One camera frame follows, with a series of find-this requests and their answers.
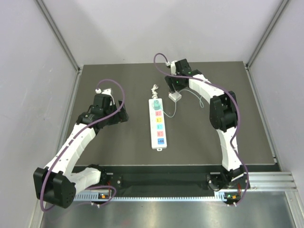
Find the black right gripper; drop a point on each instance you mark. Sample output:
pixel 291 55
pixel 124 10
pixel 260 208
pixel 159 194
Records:
pixel 169 80

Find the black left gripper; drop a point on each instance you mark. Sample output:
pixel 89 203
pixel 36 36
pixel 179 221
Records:
pixel 120 117

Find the white square charger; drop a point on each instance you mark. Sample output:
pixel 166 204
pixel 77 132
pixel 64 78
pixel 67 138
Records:
pixel 175 97

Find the teal USB charger plug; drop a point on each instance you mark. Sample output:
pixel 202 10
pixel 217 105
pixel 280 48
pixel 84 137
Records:
pixel 156 105

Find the white power strip coloured sockets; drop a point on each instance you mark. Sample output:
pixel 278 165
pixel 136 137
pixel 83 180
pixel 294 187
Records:
pixel 157 126

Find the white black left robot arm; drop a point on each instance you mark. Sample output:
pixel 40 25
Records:
pixel 56 183

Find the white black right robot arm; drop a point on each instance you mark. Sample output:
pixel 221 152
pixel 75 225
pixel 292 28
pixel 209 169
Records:
pixel 223 114

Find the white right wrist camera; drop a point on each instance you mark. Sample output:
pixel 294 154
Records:
pixel 172 67

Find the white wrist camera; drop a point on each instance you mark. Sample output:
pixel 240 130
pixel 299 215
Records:
pixel 107 91
pixel 172 67

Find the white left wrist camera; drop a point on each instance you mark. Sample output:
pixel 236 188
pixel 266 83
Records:
pixel 107 91

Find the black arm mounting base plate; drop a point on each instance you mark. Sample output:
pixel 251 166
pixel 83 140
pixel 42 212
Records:
pixel 202 176

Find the grey slotted cable duct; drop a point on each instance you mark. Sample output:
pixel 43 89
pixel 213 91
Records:
pixel 104 195

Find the aluminium frame post left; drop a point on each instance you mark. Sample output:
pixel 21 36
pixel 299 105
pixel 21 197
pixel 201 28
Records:
pixel 58 35

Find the aluminium frame post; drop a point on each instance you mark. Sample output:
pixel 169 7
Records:
pixel 283 4
pixel 58 35

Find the aluminium frame post right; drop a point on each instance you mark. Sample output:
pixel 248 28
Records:
pixel 283 4

